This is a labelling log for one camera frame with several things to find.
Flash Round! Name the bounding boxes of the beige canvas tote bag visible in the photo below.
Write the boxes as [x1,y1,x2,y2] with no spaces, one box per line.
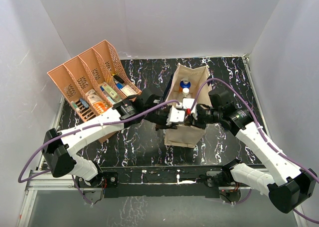
[164,64,212,148]

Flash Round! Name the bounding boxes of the orange bottle blue cap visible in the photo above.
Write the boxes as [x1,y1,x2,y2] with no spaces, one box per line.
[179,77,191,93]

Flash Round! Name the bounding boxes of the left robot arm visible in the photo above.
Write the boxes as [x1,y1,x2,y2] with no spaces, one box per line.
[42,89,179,187]

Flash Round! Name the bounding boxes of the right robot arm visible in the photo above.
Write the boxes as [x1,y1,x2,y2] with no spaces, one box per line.
[182,91,317,214]

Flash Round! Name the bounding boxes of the white label box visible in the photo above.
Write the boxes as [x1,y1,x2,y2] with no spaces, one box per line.
[121,85,137,97]

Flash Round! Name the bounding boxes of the beige small carton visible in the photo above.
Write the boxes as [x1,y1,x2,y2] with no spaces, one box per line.
[102,82,121,100]

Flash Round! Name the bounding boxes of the orange snack packet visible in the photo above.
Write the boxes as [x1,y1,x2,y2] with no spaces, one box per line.
[93,101,110,115]

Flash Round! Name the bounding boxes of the pink plastic desk organizer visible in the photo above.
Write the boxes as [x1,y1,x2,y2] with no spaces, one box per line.
[46,39,143,143]

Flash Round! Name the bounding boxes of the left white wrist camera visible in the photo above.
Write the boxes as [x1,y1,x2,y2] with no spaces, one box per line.
[166,101,185,125]

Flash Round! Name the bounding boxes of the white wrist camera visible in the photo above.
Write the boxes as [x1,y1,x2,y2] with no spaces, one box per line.
[166,101,185,125]
[182,98,196,115]

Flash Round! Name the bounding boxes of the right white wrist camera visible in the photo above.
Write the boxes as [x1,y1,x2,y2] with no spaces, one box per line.
[182,98,196,115]

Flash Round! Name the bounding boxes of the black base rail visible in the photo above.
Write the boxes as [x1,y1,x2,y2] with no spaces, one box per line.
[75,165,248,201]

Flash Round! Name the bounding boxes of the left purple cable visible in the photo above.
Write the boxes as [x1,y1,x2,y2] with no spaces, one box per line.
[17,99,179,205]

